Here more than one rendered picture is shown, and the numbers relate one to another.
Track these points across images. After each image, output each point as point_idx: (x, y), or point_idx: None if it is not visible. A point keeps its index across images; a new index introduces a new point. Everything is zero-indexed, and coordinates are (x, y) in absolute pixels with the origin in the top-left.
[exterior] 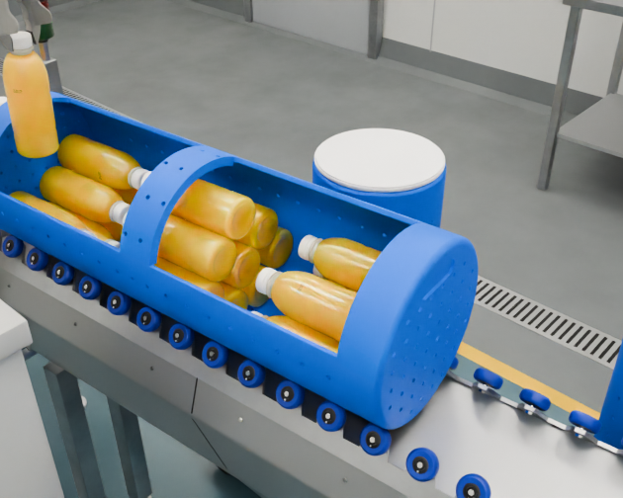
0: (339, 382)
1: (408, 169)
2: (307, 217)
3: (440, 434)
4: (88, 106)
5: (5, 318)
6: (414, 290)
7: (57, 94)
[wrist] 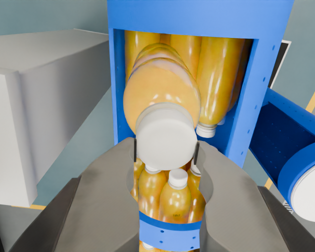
0: None
1: None
2: None
3: None
4: (246, 80)
5: (20, 199)
6: None
7: (262, 12)
